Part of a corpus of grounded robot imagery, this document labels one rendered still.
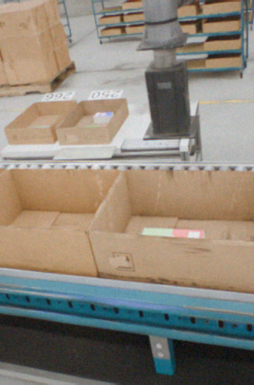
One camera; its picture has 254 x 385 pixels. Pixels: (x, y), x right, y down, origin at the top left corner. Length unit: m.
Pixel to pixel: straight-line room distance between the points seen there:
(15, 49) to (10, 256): 4.79
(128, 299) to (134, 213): 0.37
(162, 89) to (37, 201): 0.88
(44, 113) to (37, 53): 3.09
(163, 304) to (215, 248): 0.18
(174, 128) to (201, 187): 0.91
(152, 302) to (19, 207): 0.65
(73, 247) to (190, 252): 0.29
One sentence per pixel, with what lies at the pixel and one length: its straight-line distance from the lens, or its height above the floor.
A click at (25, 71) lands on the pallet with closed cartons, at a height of 0.31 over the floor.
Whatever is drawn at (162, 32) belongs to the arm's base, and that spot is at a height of 1.24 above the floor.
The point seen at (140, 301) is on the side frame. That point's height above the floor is 0.91.
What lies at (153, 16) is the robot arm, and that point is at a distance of 1.94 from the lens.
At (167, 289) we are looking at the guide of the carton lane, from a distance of 0.99.
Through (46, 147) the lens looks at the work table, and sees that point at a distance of 2.22.
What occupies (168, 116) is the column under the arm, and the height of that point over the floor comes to 0.85.
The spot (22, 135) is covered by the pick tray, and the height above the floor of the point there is 0.81.
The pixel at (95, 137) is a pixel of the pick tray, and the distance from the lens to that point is 2.10.
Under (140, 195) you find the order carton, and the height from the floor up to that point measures 0.96.
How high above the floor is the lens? 1.63
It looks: 31 degrees down
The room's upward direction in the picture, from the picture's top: 10 degrees counter-clockwise
